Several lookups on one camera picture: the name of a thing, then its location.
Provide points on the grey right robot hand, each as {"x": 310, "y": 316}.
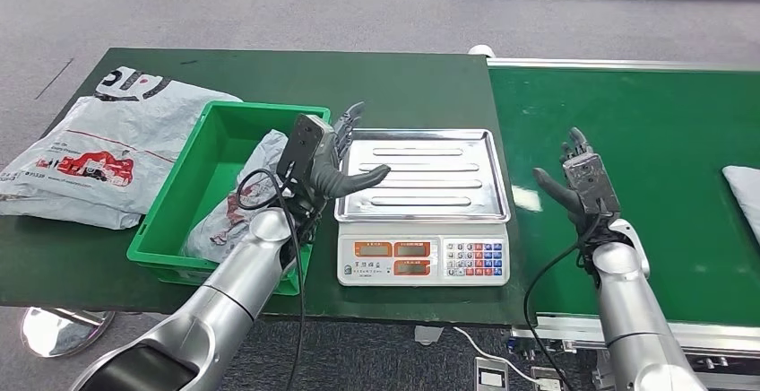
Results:
{"x": 555, "y": 192}

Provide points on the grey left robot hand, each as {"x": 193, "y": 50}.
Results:
{"x": 332, "y": 183}

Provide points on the grey parcel bag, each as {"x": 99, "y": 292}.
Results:
{"x": 261, "y": 156}
{"x": 745, "y": 198}

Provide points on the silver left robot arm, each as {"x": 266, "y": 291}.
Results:
{"x": 231, "y": 293}

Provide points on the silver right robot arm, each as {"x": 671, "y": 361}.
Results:
{"x": 629, "y": 317}

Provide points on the green conveyor belt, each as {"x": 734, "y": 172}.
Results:
{"x": 671, "y": 109}

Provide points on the white conveyor roller cap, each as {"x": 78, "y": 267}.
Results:
{"x": 481, "y": 51}

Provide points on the grey floor socket box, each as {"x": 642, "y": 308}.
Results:
{"x": 491, "y": 376}
{"x": 546, "y": 379}

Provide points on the dark green table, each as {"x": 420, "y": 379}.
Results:
{"x": 356, "y": 79}

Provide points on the white scale with steel tray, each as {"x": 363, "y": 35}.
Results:
{"x": 415, "y": 257}

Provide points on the green plastic bin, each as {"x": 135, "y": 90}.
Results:
{"x": 220, "y": 133}

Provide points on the white table foot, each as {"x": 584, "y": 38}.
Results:
{"x": 427, "y": 335}

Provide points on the large white red-print mailer bag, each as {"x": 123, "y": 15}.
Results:
{"x": 119, "y": 139}

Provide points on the chrome round table base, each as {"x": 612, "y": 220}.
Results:
{"x": 59, "y": 332}

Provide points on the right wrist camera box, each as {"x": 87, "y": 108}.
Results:
{"x": 591, "y": 183}

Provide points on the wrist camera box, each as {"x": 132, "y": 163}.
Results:
{"x": 303, "y": 145}
{"x": 591, "y": 183}

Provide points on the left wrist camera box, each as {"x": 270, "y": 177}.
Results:
{"x": 303, "y": 145}

